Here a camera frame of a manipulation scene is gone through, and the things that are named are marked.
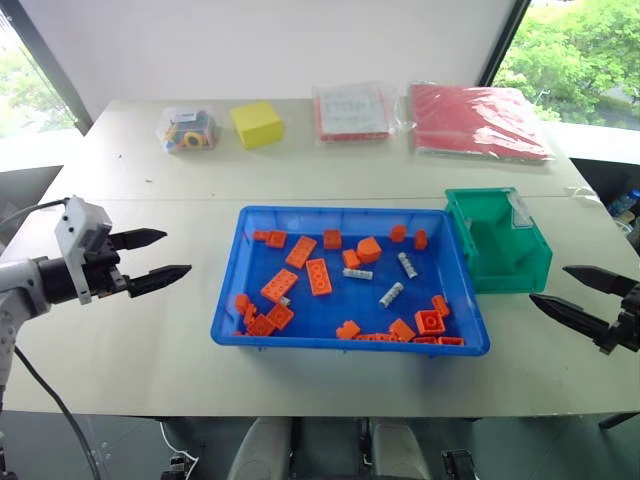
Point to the orange square plastic part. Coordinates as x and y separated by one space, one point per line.
261 326
429 322
280 316
401 330

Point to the grey rounded shape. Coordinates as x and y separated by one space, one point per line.
262 450

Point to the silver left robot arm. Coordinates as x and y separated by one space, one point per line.
20 281

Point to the blue water bottles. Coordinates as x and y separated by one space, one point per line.
625 205

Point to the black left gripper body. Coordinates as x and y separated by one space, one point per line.
102 272

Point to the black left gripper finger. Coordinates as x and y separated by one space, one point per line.
160 279
140 238

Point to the small orange building block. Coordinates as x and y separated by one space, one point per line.
275 239
420 240
398 233
441 305
451 341
260 235
348 331
351 259
332 239
244 306
425 340

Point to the yellow cube box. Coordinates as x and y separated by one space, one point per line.
257 125

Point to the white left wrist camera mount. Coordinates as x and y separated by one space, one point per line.
75 220

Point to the bagged red booklet pack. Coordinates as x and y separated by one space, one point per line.
352 112

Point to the clear label holder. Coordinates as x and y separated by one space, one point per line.
521 214

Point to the orange plastic building brick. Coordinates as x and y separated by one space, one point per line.
369 250

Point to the white brick upper right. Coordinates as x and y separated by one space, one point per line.
408 265

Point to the black table leg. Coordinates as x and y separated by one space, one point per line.
620 420

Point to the bag of colourful pieces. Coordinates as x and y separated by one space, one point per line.
190 130

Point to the dark window frame post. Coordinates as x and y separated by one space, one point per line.
55 70
502 42

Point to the white brick lower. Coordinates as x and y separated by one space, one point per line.
391 295

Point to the long orange building block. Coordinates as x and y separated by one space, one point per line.
319 277
279 285
375 337
301 252

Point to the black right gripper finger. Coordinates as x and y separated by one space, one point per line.
570 315
600 280

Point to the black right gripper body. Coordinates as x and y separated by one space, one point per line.
627 330

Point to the blue plastic tray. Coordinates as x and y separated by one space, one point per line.
350 310

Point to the black clamp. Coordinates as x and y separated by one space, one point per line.
460 465

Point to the white brick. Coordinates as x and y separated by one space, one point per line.
408 265
391 295

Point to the bagged red paper sheets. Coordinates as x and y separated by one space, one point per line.
475 122

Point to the green plastic bin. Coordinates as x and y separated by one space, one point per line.
505 265

